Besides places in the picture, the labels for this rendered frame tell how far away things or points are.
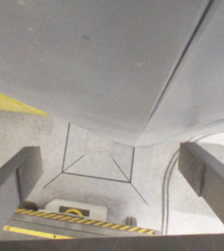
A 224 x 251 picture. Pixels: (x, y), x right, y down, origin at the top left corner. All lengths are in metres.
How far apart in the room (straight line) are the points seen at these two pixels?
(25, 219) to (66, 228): 0.14
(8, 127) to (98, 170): 0.55
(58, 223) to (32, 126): 0.56
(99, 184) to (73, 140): 0.25
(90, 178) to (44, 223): 0.33
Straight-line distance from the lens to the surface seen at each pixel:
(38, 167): 0.17
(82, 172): 0.93
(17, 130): 1.11
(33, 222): 0.72
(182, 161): 0.17
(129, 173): 0.90
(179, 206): 0.97
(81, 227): 0.66
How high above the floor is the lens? 0.91
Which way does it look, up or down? 80 degrees down
